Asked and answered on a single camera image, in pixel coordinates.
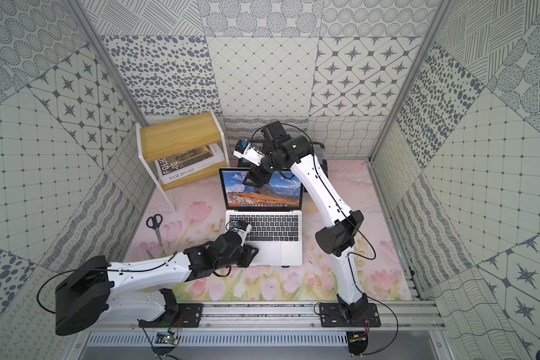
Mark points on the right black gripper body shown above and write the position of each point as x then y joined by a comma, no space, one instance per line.
264,172

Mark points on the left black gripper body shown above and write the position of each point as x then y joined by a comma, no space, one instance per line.
246,254

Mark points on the silver laptop computer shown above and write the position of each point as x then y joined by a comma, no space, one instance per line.
274,212

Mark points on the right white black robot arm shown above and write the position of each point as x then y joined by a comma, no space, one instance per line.
280,151

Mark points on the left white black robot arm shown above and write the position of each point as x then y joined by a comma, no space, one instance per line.
101,291

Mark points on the white Folio magazine book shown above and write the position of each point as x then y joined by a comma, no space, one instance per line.
178,166

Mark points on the left small circuit board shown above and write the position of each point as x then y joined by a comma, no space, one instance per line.
166,338

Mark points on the small circuit board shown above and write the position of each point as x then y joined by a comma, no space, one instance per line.
166,338
357,342

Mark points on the wooden white-framed side shelf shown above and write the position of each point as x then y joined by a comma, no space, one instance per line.
175,137

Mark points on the floral pink table mat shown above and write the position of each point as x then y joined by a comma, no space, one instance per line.
303,272

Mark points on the right small circuit board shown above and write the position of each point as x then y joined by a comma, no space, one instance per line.
357,342

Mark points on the white ventilation grille strip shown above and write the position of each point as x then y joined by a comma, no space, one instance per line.
220,339

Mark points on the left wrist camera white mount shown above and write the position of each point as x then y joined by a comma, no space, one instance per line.
242,229

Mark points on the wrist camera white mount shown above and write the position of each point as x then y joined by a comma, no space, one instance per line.
246,150
242,229

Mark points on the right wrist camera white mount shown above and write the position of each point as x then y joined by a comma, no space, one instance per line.
246,150

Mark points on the black toolbox with yellow handle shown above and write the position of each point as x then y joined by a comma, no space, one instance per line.
320,151

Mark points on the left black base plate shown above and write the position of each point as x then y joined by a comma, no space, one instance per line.
185,315

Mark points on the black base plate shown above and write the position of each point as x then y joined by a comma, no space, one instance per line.
185,315
332,315

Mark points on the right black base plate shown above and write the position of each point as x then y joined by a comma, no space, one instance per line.
332,315

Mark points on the aluminium mounting rail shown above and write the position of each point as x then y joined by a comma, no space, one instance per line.
259,316

